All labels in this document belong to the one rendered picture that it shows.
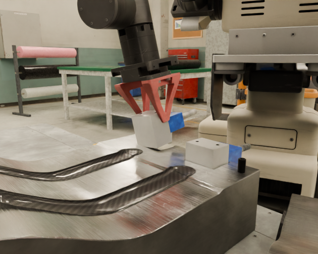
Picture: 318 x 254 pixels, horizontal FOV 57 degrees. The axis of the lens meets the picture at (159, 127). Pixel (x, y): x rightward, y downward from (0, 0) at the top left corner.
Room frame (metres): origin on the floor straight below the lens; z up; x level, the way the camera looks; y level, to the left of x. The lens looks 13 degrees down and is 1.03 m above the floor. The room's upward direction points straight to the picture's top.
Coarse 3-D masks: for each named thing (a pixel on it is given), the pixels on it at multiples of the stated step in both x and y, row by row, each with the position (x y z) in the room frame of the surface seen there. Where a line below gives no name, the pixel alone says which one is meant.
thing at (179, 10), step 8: (176, 0) 0.84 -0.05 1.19; (184, 0) 0.78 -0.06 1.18; (192, 0) 0.77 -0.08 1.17; (200, 0) 0.77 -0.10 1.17; (176, 8) 0.82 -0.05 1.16; (184, 8) 0.79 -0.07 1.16; (192, 8) 0.79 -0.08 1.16; (200, 8) 0.79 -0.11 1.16; (176, 16) 0.82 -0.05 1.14; (184, 16) 0.81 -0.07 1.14; (192, 16) 0.80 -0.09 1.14
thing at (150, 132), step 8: (144, 112) 0.49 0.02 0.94; (152, 112) 0.47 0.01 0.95; (176, 112) 0.50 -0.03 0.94; (184, 112) 0.53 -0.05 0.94; (192, 112) 0.54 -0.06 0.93; (136, 120) 0.47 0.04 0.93; (144, 120) 0.46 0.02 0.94; (152, 120) 0.45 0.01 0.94; (160, 120) 0.46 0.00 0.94; (176, 120) 0.49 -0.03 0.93; (136, 128) 0.47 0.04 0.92; (144, 128) 0.46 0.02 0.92; (152, 128) 0.44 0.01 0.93; (160, 128) 0.45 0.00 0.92; (168, 128) 0.47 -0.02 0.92; (176, 128) 0.48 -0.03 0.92; (136, 136) 0.48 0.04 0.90; (144, 136) 0.46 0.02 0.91; (152, 136) 0.45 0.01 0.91; (160, 136) 0.45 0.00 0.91; (168, 136) 0.46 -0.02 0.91; (144, 144) 0.46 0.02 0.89; (152, 144) 0.45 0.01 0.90; (160, 144) 0.45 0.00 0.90
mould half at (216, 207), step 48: (96, 144) 0.49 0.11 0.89; (48, 192) 0.28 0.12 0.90; (96, 192) 0.31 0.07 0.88; (192, 192) 0.30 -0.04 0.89; (240, 192) 0.33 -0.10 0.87; (0, 240) 0.15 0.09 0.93; (48, 240) 0.17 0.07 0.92; (96, 240) 0.19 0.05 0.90; (144, 240) 0.22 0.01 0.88; (192, 240) 0.27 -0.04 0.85; (240, 240) 0.34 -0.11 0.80
